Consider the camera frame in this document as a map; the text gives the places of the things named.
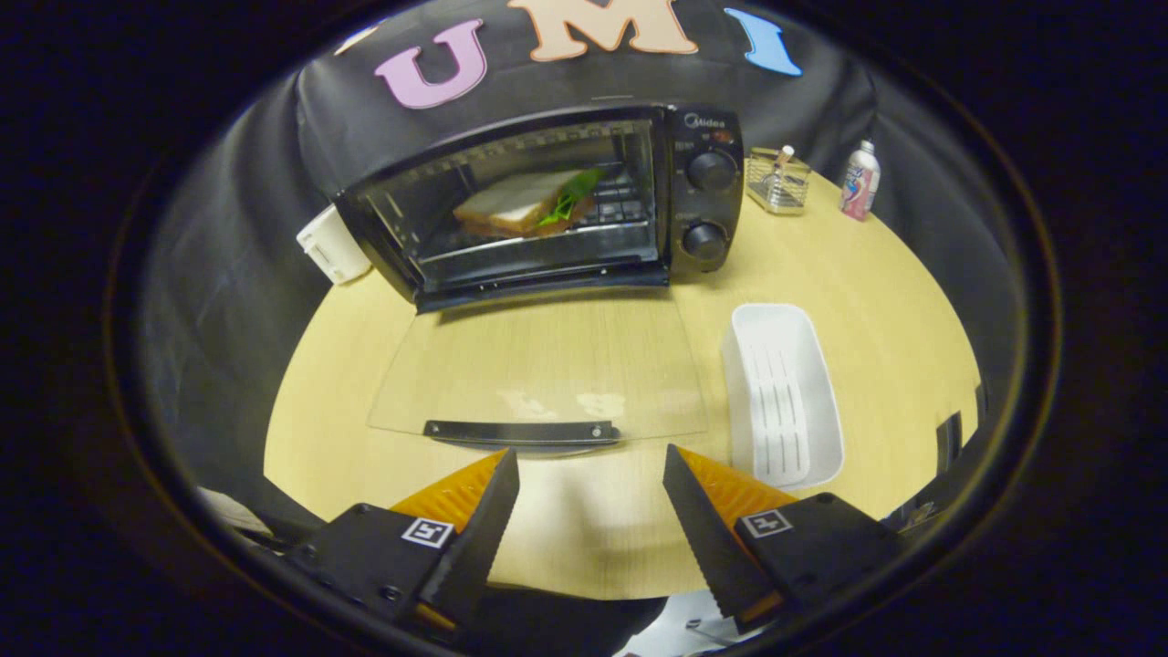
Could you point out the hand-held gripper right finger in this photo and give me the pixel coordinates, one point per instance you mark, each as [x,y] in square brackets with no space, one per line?
[707,547]

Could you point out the lettuce sandwich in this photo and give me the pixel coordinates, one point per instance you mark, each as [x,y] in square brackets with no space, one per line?
[516,205]

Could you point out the white plastic tray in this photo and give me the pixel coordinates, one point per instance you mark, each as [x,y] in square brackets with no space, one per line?
[785,392]

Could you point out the small white appliance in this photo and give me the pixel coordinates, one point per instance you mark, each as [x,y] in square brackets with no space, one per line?
[333,246]

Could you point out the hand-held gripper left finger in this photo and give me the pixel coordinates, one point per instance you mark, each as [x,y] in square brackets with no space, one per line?
[474,547]

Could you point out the glass holder with metal rack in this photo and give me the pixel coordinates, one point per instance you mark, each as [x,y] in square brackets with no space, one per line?
[778,182]

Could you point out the pink and white bottle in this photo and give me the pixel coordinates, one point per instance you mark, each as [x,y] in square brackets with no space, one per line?
[860,182]

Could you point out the person's dark clothing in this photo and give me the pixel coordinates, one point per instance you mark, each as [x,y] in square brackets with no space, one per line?
[557,625]

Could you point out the black toaster oven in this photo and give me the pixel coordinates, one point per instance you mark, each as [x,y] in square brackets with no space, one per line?
[707,201]

